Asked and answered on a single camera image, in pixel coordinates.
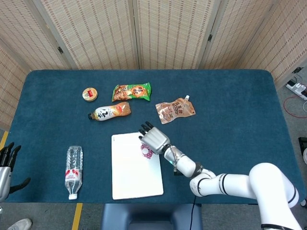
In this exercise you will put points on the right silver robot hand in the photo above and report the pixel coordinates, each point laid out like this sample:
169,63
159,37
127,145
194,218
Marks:
156,140

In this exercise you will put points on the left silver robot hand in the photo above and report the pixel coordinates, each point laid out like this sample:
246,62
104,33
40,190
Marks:
4,177

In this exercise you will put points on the white round magnet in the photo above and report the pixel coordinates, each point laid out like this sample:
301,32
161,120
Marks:
145,151

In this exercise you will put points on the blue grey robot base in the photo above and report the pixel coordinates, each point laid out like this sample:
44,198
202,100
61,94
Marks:
151,215

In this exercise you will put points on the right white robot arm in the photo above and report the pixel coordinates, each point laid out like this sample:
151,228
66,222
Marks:
227,187

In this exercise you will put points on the white rectangular board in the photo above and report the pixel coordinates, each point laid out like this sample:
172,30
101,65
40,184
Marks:
134,177

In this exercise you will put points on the brown spout pouch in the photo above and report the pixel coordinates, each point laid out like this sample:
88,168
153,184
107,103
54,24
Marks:
175,110

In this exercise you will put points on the yellow floor tape strip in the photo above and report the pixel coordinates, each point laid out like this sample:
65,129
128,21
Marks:
77,215
3,140

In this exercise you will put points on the grey sneaker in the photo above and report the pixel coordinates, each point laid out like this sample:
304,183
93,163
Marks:
20,224

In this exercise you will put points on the orange tea bottle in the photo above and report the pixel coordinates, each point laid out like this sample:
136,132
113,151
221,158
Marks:
110,111

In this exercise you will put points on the green snack bag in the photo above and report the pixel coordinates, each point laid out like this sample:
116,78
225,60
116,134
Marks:
132,92

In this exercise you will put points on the clear water bottle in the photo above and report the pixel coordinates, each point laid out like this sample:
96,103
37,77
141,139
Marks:
74,167

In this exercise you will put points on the dark teal tablecloth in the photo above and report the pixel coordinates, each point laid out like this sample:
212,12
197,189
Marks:
227,107

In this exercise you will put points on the round yellow tin can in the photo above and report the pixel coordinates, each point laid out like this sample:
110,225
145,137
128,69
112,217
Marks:
90,94

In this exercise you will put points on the black screen hinge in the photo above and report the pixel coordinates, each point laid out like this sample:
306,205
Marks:
60,50
210,37

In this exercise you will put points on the woven bamboo folding screen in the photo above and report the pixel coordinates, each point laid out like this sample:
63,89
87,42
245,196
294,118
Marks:
100,31

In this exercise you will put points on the black box on floor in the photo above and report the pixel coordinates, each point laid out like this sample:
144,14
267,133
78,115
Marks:
302,143

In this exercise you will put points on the white power strip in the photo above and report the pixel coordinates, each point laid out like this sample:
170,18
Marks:
297,88

